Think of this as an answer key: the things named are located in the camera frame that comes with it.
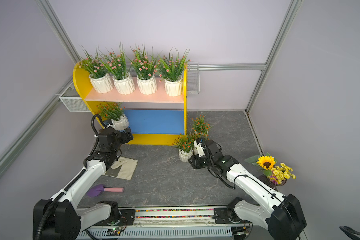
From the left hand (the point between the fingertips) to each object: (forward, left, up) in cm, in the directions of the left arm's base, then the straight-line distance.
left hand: (123, 131), depth 83 cm
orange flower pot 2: (-8, -34, -5) cm, 36 cm away
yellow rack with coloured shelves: (+12, -16, -4) cm, 20 cm away
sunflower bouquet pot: (-32, -72, +5) cm, 79 cm away
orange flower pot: (+7, +4, +8) cm, 12 cm away
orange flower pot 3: (+2, -45, -4) cm, 45 cm away
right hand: (-16, -37, -7) cm, 41 cm away
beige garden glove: (-12, +4, -21) cm, 25 cm away
